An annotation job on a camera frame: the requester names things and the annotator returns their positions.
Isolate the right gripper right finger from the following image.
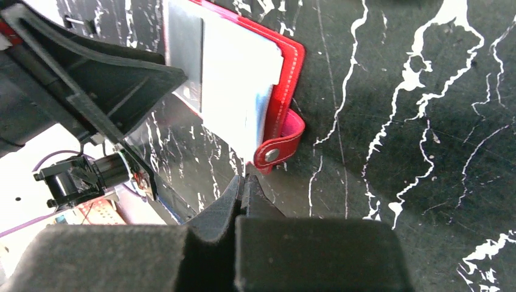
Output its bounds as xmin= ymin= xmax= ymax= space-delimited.
xmin=234 ymin=175 xmax=414 ymax=291

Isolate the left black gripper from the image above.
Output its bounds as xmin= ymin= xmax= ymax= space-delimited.
xmin=1 ymin=4 xmax=187 ymax=157

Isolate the red card holder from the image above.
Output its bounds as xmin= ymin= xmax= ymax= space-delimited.
xmin=164 ymin=1 xmax=305 ymax=174

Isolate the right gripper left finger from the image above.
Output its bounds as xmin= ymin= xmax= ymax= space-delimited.
xmin=1 ymin=176 xmax=244 ymax=291

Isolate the black credit card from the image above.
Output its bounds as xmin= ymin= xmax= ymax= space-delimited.
xmin=163 ymin=2 xmax=204 ymax=114

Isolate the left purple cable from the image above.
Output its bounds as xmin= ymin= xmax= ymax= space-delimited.
xmin=0 ymin=150 xmax=142 ymax=238

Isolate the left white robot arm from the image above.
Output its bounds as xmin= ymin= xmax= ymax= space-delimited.
xmin=1 ymin=1 xmax=187 ymax=210

